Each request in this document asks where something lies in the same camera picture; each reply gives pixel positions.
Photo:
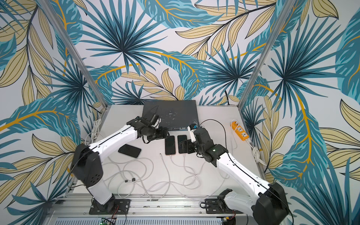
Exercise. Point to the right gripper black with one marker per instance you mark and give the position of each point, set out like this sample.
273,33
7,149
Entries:
191,144

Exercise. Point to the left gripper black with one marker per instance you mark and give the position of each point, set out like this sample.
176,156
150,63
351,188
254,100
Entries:
161,132

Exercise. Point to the phone with white case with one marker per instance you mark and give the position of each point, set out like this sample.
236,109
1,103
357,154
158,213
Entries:
181,139

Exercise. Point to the phone with pink case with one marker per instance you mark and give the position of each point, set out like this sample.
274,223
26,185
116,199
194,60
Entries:
170,148

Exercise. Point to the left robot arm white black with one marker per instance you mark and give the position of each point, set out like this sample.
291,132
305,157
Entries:
87,161

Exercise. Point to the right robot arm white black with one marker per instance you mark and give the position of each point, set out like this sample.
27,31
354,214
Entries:
267,203

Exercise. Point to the phone with light blue case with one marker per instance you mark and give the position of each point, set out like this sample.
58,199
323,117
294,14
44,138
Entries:
130,151

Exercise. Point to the orange power strip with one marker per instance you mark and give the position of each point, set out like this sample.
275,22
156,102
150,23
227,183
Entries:
239,131

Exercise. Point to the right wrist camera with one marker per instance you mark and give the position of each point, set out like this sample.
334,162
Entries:
191,129

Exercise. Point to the grey network switch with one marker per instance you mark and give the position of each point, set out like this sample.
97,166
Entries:
174,115

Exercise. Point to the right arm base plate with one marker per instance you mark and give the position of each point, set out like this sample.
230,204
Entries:
216,206

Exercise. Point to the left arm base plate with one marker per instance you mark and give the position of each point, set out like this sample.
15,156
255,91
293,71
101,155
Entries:
114,206

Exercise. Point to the aluminium front rail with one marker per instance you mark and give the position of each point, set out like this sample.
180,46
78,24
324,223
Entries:
171,210

